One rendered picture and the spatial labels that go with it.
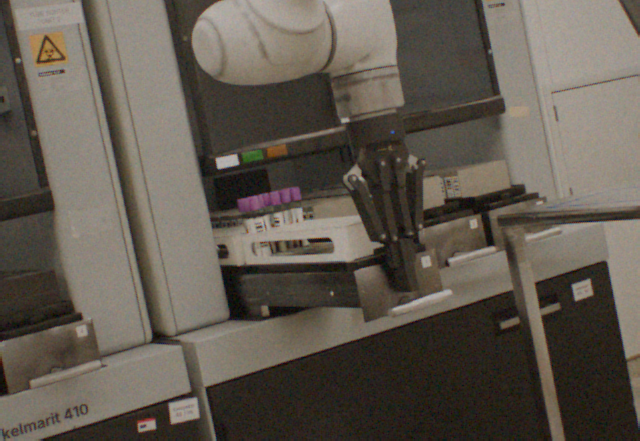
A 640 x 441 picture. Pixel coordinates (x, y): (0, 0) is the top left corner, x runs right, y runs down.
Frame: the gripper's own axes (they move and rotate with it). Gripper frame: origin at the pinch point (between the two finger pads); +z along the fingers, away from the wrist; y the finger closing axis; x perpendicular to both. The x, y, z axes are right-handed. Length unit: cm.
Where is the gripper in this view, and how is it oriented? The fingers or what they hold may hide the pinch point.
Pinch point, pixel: (403, 265)
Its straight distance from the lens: 162.0
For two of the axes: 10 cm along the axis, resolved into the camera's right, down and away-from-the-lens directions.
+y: -8.3, 2.0, -5.2
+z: 2.0, 9.8, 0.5
